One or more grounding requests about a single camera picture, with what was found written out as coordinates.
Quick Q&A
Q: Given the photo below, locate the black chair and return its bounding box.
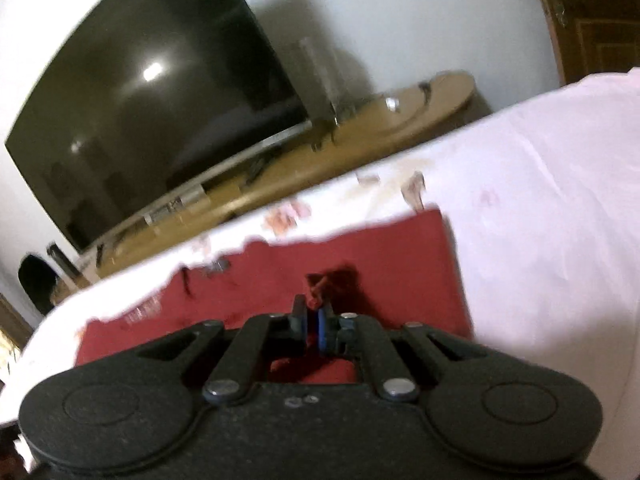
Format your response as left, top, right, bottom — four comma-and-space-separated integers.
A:
17, 254, 62, 317

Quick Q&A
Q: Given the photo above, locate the wooden door frame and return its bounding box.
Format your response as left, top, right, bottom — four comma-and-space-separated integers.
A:
0, 294, 32, 361

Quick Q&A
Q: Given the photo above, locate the silver set-top box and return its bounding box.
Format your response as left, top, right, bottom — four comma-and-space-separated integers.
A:
142, 185, 208, 225

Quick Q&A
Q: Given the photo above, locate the carved wooden door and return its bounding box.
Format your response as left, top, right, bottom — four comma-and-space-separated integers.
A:
525, 0, 640, 86

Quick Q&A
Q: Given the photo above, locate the clear glass vase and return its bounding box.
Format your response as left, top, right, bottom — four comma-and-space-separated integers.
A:
290, 37, 368, 126

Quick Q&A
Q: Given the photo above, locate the red cloth garment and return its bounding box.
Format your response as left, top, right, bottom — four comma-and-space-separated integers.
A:
75, 207, 473, 386

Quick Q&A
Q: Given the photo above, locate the black thermos bottle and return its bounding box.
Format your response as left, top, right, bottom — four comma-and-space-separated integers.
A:
46, 242, 83, 282

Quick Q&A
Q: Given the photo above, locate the white floral bed sheet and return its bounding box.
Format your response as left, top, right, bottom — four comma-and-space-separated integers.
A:
0, 67, 640, 480

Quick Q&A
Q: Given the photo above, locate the black remote control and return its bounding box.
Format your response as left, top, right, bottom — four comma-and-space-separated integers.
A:
242, 152, 277, 187

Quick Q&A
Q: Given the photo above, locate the wooden television stand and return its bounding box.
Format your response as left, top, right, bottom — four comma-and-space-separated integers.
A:
52, 71, 493, 306

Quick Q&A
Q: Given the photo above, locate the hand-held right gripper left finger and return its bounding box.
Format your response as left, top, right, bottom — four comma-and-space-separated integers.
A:
137, 294, 310, 406

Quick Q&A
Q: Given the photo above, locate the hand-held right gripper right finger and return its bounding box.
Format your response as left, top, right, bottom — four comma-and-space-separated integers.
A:
315, 302, 488, 403

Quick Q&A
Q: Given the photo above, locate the large black television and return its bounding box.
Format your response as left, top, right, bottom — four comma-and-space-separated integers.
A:
5, 0, 313, 253

